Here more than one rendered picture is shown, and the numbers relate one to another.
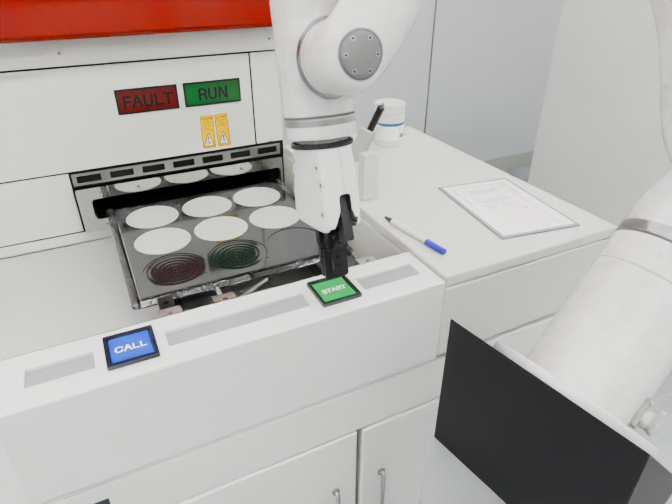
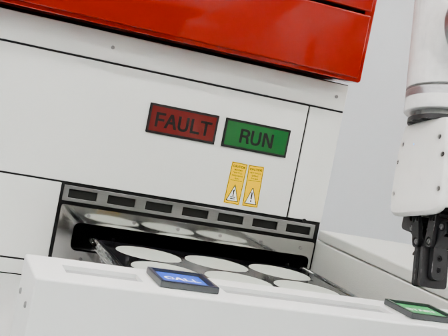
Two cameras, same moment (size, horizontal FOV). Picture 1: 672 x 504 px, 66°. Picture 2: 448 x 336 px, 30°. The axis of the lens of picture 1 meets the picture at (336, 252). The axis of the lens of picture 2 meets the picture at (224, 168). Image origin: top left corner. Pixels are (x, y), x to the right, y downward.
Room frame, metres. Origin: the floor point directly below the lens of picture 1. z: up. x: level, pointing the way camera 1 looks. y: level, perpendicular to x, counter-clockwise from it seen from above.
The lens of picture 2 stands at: (-0.30, 0.12, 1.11)
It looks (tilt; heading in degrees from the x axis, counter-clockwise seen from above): 3 degrees down; 7
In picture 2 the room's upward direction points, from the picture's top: 11 degrees clockwise
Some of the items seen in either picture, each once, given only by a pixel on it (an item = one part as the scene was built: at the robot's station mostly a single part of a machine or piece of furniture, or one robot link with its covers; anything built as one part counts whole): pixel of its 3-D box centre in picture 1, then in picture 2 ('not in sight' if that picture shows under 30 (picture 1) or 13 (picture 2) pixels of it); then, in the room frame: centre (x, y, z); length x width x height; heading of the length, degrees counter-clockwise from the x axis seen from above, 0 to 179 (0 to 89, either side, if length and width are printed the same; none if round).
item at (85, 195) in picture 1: (188, 191); (188, 251); (1.06, 0.32, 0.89); 0.44 x 0.02 x 0.10; 116
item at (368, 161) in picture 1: (364, 159); not in sight; (0.88, -0.05, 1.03); 0.06 x 0.04 x 0.13; 26
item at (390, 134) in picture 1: (388, 122); not in sight; (1.17, -0.12, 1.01); 0.07 x 0.07 x 0.10
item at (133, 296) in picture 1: (121, 251); (115, 266); (0.79, 0.38, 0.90); 0.37 x 0.01 x 0.01; 26
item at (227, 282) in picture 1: (251, 276); not in sight; (0.71, 0.14, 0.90); 0.38 x 0.01 x 0.01; 116
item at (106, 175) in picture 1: (183, 163); (195, 213); (1.06, 0.33, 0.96); 0.44 x 0.01 x 0.02; 116
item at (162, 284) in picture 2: (130, 346); (182, 280); (0.46, 0.24, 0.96); 0.06 x 0.06 x 0.01; 26
